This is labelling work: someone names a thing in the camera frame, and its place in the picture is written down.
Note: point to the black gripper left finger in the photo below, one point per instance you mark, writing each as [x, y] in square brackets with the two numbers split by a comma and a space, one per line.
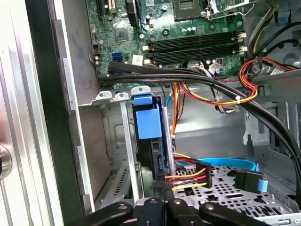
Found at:
[150, 212]

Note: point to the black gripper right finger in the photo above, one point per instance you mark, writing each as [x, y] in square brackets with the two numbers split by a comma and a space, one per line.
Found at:
[181, 214]

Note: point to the hard disk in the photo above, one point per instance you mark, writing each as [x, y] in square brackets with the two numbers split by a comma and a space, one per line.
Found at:
[148, 122]

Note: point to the grey metal disk bay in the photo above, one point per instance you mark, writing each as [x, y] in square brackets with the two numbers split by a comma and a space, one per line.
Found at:
[129, 141]

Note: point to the grey metal drive cage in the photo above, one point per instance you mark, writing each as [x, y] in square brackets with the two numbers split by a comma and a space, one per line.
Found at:
[256, 131]

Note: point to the black PC case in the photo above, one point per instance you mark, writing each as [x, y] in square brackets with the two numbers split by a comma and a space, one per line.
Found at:
[47, 94]

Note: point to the blue SATA port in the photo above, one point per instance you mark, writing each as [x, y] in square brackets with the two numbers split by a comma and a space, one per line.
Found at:
[116, 56]

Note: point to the RAM slot white clips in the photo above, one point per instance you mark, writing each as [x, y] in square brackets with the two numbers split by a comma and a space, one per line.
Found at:
[195, 40]
[195, 53]

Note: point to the RAM slot black clips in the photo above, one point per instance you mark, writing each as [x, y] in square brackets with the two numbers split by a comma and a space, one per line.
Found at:
[195, 46]

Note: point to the green motherboard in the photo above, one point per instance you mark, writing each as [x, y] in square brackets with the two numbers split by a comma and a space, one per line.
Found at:
[131, 23]

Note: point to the CPU socket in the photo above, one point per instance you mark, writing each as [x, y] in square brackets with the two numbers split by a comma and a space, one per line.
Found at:
[187, 9]

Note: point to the metal socket cover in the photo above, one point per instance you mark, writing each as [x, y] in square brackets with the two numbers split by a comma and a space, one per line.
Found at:
[225, 13]

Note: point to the black expansion slot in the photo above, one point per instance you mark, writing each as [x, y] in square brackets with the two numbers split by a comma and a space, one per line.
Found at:
[101, 11]

